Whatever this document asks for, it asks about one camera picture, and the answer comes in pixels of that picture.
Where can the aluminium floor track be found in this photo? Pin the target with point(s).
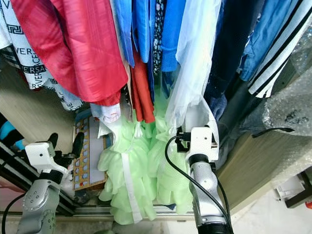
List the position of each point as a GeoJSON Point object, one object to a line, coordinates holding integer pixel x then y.
{"type": "Point", "coordinates": [156, 210]}

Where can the beige wooden wardrobe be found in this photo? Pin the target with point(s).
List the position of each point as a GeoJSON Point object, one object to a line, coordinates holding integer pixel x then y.
{"type": "Point", "coordinates": [253, 165]}

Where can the dark floral print garment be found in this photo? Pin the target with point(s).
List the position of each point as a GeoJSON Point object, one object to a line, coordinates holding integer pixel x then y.
{"type": "Point", "coordinates": [158, 34]}

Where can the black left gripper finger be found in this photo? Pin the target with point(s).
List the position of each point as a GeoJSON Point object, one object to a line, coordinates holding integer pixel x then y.
{"type": "Point", "coordinates": [78, 144]}
{"type": "Point", "coordinates": [52, 139]}

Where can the red hanging garment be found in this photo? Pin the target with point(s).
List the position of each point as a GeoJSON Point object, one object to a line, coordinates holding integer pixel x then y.
{"type": "Point", "coordinates": [78, 48]}

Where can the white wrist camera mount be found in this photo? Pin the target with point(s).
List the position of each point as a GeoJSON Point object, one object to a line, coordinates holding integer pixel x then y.
{"type": "Point", "coordinates": [40, 153]}
{"type": "Point", "coordinates": [202, 141]}

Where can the small white pink garment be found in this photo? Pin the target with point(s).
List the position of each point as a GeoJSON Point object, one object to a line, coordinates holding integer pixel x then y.
{"type": "Point", "coordinates": [107, 113]}

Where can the bright blue shirt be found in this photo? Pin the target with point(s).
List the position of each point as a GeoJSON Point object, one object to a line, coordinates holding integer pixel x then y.
{"type": "Point", "coordinates": [124, 24]}

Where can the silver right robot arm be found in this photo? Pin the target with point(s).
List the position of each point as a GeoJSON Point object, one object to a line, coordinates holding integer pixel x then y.
{"type": "Point", "coordinates": [207, 195]}

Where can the white plastic object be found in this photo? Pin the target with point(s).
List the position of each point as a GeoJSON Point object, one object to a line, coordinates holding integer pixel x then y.
{"type": "Point", "coordinates": [292, 190]}

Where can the navy hanging garment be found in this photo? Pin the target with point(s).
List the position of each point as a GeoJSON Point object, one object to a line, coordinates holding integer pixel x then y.
{"type": "Point", "coordinates": [234, 44]}

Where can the black white striped garment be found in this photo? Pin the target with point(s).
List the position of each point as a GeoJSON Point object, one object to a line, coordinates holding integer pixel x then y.
{"type": "Point", "coordinates": [278, 53]}

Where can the blue knit sweater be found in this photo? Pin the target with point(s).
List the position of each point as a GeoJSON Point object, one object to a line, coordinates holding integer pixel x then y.
{"type": "Point", "coordinates": [173, 34]}

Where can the orange-red garment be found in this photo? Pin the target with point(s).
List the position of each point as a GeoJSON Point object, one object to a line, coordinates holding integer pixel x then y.
{"type": "Point", "coordinates": [140, 92]}

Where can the dark jeans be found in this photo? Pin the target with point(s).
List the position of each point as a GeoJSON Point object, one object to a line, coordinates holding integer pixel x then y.
{"type": "Point", "coordinates": [239, 117]}

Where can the white hanging garment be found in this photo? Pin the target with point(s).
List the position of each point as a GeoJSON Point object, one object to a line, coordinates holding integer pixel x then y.
{"type": "Point", "coordinates": [4, 19]}

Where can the green ruffled dress white ribbon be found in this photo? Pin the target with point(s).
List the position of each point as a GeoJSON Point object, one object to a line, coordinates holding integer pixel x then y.
{"type": "Point", "coordinates": [119, 175]}

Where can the cyan black striped garment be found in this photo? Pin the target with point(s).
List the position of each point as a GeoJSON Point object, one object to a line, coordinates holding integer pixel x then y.
{"type": "Point", "coordinates": [9, 131]}

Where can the white black lettered garment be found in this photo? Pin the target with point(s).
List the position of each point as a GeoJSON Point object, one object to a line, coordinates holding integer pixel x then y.
{"type": "Point", "coordinates": [24, 44]}

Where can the clear bubble wrap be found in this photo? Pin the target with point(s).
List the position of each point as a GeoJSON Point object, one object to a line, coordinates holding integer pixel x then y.
{"type": "Point", "coordinates": [287, 97]}

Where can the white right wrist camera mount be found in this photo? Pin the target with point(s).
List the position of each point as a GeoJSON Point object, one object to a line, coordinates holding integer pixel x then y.
{"type": "Point", "coordinates": [202, 141]}

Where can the white sheer garment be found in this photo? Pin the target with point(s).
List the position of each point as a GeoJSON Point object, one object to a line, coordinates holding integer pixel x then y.
{"type": "Point", "coordinates": [195, 63]}

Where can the blue denim garment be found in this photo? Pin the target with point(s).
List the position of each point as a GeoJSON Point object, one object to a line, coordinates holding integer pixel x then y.
{"type": "Point", "coordinates": [265, 34]}

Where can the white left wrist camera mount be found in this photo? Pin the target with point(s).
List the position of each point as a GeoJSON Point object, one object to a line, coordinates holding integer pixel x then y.
{"type": "Point", "coordinates": [40, 153]}

